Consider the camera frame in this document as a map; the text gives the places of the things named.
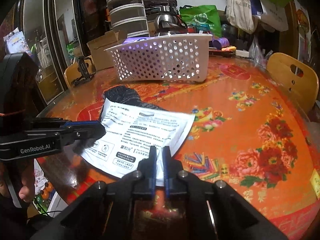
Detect black sock pack with label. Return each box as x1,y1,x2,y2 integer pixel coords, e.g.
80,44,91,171
80,86,195,186

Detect purple tissue pack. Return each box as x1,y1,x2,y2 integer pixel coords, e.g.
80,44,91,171
123,37,153,44

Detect person's left hand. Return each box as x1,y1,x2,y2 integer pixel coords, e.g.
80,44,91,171
1,159,35,203

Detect black folding phone stand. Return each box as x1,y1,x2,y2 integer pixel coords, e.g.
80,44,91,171
71,56,96,87

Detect wooden chair left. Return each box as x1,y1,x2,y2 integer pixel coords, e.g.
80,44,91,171
63,60,81,89

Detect wooden chair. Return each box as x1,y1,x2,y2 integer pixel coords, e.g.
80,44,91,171
266,53,319,114
63,60,81,89

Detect brown cardboard box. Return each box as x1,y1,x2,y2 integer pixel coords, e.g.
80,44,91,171
87,30,127,71

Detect white perforated plastic basket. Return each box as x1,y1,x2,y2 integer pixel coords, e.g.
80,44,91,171
106,34,213,82

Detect stainless steel kettle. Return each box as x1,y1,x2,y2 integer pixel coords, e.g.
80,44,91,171
153,14,188,36

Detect striped stacked storage drawers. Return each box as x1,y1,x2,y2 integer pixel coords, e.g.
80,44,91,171
106,0,150,37

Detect wooden chair right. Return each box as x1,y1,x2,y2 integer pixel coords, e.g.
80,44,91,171
266,53,319,114

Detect green shopping bag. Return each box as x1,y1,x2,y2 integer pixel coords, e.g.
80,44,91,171
179,5,222,37

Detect beige canvas tote bag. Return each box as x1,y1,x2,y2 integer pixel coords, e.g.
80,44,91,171
226,0,255,34

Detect white hanging bag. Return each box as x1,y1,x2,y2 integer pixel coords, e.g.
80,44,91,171
255,0,289,32

